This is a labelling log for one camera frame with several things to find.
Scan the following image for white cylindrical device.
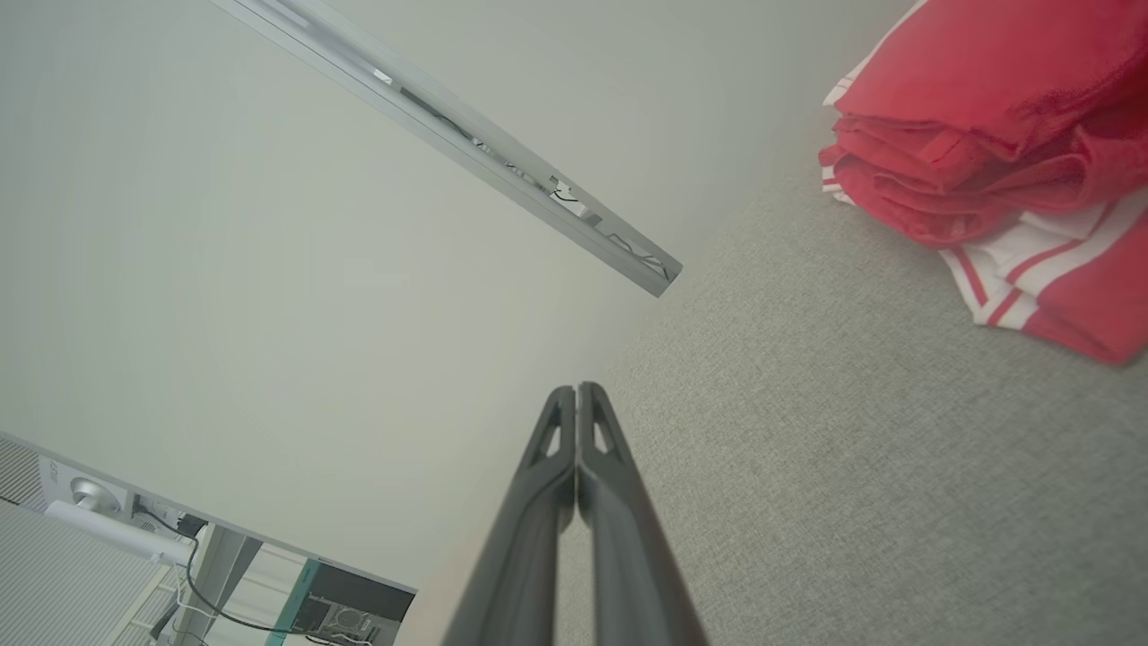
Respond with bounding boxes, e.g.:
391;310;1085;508
43;477;196;568

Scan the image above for grey aluminium profile post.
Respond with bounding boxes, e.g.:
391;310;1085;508
210;0;684;299

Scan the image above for red shorts with white stripe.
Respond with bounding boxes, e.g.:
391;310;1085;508
823;0;1148;249

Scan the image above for black background cable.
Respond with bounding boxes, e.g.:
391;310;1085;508
135;507;297;638

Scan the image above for white monitor with cables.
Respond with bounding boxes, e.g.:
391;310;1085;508
0;438;176;646

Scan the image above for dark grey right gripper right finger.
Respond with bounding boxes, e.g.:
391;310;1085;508
577;381;710;646

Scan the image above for red white number 23 jersey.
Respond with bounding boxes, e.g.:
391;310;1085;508
818;144;1148;367

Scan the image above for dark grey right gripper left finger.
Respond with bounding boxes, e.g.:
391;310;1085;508
444;386;577;646

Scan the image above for teal-edged equipment box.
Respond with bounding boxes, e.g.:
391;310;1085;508
267;556;419;646

